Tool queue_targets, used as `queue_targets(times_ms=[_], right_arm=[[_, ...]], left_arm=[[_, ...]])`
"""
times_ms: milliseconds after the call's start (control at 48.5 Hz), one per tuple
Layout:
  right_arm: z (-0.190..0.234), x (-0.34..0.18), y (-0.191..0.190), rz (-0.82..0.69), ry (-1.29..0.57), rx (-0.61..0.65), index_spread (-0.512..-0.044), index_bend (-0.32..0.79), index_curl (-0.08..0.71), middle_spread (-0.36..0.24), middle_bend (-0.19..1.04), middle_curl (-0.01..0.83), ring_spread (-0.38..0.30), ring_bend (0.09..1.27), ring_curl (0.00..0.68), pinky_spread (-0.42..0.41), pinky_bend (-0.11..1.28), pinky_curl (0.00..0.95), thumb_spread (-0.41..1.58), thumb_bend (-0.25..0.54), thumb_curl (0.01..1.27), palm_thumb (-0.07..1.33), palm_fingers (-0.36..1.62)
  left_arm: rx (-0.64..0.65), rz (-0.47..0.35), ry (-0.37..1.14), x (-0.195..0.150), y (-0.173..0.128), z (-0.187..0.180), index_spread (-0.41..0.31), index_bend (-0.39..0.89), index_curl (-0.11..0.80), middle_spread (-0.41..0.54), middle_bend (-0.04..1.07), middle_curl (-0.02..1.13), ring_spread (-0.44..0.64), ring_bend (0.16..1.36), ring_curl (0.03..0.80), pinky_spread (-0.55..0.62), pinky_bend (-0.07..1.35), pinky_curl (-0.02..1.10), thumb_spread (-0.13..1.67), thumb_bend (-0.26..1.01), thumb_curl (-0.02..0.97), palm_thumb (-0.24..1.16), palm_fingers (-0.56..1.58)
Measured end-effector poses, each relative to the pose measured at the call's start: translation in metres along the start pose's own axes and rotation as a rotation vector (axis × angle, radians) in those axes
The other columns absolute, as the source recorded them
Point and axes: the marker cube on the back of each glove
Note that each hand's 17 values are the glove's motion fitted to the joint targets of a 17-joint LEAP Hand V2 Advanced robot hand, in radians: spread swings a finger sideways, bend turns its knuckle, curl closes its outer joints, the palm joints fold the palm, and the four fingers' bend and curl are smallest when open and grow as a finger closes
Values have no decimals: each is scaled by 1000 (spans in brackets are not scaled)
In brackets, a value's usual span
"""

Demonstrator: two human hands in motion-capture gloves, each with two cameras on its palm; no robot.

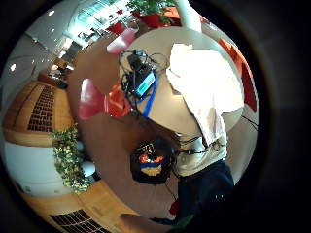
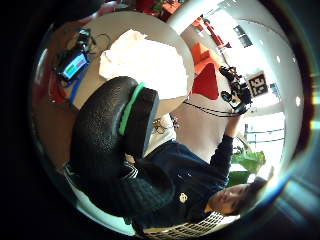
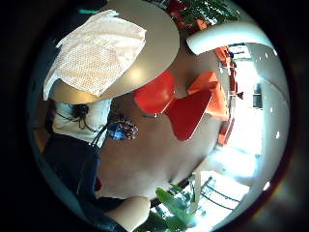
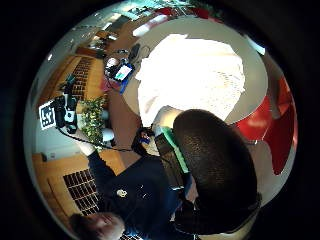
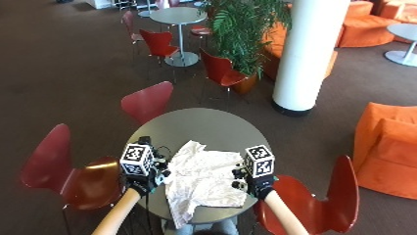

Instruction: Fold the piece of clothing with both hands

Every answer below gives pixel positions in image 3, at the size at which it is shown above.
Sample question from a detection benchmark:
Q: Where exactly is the black cable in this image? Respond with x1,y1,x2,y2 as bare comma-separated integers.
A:
91,125,109,149

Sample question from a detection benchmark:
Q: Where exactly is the white dotted mesh cloth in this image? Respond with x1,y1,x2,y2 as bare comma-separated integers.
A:
42,9,148,102

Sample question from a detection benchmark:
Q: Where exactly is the the person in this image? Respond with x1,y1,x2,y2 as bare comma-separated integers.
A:
42,98,129,232

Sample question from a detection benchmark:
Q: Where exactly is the orange chair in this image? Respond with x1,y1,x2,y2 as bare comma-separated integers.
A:
217,117,236,147
187,71,230,122
213,45,234,67

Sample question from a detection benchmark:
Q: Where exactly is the black metal railing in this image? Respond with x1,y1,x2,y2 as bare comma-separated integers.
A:
199,175,243,211

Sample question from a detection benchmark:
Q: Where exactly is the green leafy plant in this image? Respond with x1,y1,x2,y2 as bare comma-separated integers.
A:
179,0,241,26
134,183,208,232

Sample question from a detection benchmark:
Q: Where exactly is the red chair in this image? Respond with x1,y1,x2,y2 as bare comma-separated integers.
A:
132,70,214,142

